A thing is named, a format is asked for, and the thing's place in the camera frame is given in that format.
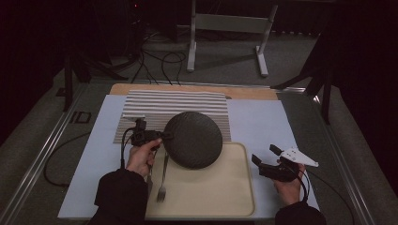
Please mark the light blue table sheet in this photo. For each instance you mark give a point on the light blue table sheet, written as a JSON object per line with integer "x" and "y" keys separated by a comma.
{"x": 259, "y": 125}

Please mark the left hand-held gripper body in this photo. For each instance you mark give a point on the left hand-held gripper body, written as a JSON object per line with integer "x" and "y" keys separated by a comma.
{"x": 145, "y": 137}

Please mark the silver table knife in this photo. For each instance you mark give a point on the silver table knife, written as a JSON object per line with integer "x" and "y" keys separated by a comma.
{"x": 150, "y": 184}

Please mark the silver fork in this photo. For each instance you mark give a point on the silver fork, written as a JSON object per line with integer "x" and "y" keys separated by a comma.
{"x": 162, "y": 190}

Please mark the dark round plate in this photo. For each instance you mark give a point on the dark round plate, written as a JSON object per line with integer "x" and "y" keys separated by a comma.
{"x": 194, "y": 140}

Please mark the black angled stand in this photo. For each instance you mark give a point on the black angled stand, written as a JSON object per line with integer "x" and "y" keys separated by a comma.
{"x": 325, "y": 103}

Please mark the aluminium floor rail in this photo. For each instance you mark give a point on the aluminium floor rail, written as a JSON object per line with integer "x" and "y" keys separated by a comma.
{"x": 37, "y": 162}
{"x": 344, "y": 175}

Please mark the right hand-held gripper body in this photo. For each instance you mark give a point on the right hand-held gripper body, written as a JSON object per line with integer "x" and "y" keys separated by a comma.
{"x": 297, "y": 156}

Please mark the beige tray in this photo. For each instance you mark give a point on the beige tray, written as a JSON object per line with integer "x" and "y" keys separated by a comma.
{"x": 212, "y": 190}

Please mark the black tripod stand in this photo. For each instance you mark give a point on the black tripod stand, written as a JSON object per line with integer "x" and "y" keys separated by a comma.
{"x": 68, "y": 81}

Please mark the person's right hand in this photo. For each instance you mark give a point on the person's right hand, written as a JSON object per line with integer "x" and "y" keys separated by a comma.
{"x": 291, "y": 190}

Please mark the grey metal stand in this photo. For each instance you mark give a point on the grey metal stand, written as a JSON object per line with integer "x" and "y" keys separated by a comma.
{"x": 230, "y": 23}

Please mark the striped placemat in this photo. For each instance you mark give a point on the striped placemat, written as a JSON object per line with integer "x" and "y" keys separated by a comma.
{"x": 175, "y": 101}

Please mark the person's left hand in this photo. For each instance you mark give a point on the person's left hand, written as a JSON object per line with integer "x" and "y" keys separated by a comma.
{"x": 140, "y": 159}

